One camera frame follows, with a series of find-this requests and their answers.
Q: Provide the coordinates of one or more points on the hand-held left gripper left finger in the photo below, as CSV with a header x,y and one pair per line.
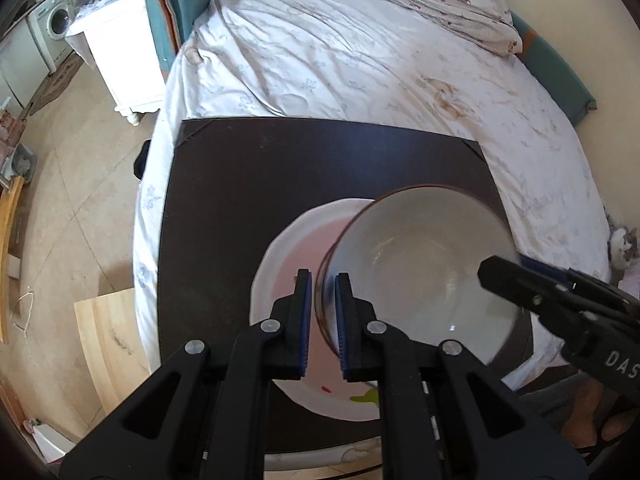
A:
x,y
305,320

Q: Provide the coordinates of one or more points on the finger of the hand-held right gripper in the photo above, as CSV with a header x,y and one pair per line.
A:
x,y
590,325
545,267

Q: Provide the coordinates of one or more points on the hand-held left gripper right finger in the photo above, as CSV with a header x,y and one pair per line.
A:
x,y
341,320

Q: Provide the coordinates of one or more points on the pink strawberry print plate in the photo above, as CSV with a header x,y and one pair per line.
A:
x,y
295,245

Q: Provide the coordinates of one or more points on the large fish print bowl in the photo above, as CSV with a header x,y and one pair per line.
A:
x,y
425,260

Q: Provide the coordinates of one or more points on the person's right hand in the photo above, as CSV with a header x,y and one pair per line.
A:
x,y
600,415

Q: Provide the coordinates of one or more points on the white furry object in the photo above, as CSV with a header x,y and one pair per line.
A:
x,y
622,247

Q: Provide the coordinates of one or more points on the dark brown leather mat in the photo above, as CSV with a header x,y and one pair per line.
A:
x,y
250,185

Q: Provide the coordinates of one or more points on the light wooden board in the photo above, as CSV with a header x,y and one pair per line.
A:
x,y
110,345

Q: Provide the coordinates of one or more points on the black object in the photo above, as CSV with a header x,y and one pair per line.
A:
x,y
141,160

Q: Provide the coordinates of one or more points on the white bedsheet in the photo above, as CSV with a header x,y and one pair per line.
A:
x,y
350,60

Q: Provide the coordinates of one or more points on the white box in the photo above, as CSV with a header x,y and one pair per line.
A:
x,y
52,442

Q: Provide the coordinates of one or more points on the wooden furniture edge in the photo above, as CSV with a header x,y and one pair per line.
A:
x,y
10,260

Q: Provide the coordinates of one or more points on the white nightstand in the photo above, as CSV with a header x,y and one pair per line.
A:
x,y
125,55

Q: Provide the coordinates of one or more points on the patterned floor rug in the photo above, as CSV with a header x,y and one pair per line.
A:
x,y
55,85

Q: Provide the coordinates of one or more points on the white cabinet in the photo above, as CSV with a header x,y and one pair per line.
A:
x,y
20,70

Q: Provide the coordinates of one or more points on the white washing machine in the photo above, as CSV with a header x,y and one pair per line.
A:
x,y
52,25

